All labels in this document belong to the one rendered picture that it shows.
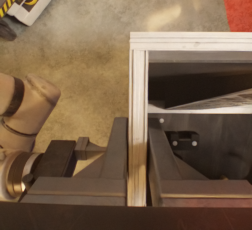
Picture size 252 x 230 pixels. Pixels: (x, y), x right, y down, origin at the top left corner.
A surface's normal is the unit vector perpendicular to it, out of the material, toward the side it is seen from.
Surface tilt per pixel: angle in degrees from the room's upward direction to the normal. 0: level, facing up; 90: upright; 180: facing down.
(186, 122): 0
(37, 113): 54
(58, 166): 65
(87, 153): 25
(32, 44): 0
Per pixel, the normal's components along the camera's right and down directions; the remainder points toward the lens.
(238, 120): -0.03, 0.11
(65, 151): -0.01, -0.85
